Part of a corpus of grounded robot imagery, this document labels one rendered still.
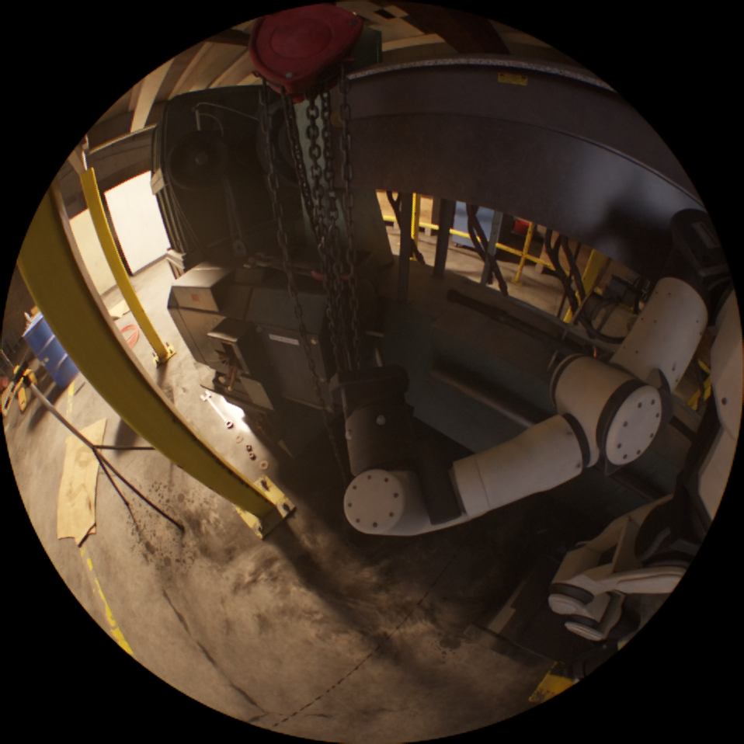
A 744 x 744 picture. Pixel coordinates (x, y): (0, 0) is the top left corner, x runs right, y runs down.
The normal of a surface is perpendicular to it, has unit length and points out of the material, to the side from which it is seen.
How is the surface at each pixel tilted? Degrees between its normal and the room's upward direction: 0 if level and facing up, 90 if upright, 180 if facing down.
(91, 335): 90
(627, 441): 60
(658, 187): 90
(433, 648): 0
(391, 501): 26
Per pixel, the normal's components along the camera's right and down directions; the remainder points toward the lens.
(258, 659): -0.02, -0.68
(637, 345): -0.77, -0.64
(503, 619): -0.52, -0.83
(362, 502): -0.44, -0.56
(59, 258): 0.78, 0.45
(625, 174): -0.63, 0.58
